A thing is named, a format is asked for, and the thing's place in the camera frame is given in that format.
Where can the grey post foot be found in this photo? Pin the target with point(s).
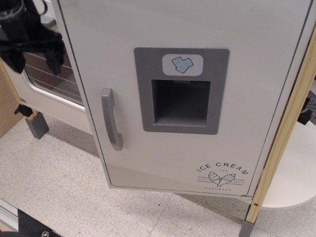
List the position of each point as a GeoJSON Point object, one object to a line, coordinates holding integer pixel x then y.
{"type": "Point", "coordinates": [246, 229]}
{"type": "Point", "coordinates": [38, 126]}

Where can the white round table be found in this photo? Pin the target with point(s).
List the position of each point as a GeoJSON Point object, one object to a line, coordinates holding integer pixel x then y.
{"type": "Point", "coordinates": [294, 182]}

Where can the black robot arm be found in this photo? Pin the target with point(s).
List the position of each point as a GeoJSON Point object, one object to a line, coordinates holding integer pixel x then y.
{"type": "Point", "coordinates": [23, 31]}

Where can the grey fridge door handle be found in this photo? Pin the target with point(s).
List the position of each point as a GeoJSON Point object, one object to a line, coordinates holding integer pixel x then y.
{"type": "Point", "coordinates": [107, 101]}

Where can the light wooden right post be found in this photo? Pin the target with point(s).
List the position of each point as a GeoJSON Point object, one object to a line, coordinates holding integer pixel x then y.
{"type": "Point", "coordinates": [297, 98]}

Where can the black grey clamp right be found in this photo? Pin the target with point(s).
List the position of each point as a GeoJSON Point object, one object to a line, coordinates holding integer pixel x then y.
{"type": "Point", "coordinates": [308, 111]}

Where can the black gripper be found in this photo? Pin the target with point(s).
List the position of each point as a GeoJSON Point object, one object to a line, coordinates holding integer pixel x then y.
{"type": "Point", "coordinates": [48, 42]}

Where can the black clamp knob left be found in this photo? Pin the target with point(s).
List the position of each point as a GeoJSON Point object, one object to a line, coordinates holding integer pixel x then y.
{"type": "Point", "coordinates": [24, 110]}

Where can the grey left post foot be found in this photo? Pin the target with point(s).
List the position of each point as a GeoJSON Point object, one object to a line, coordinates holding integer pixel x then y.
{"type": "Point", "coordinates": [38, 126]}

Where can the aluminium rail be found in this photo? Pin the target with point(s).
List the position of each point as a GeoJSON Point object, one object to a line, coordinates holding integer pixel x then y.
{"type": "Point", "coordinates": [7, 209]}

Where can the grey oven door handle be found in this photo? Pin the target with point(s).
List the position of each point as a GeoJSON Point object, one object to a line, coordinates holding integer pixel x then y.
{"type": "Point", "coordinates": [46, 11]}

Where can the wooden side panel left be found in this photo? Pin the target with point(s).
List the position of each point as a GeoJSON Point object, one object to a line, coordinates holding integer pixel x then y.
{"type": "Point", "coordinates": [8, 103]}

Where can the grey right post foot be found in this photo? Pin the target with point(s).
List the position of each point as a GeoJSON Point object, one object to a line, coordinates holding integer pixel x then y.
{"type": "Point", "coordinates": [246, 229]}

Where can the grey ice dispenser panel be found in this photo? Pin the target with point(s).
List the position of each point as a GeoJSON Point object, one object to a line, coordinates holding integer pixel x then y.
{"type": "Point", "coordinates": [181, 89]}

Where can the white toy fridge door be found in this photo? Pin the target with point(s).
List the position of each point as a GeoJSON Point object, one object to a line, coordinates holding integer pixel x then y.
{"type": "Point", "coordinates": [267, 40]}

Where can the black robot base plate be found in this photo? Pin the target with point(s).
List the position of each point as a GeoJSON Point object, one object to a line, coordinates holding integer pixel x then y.
{"type": "Point", "coordinates": [25, 225]}

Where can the white oven door with window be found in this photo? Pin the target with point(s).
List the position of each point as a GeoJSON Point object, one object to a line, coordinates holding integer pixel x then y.
{"type": "Point", "coordinates": [57, 96]}

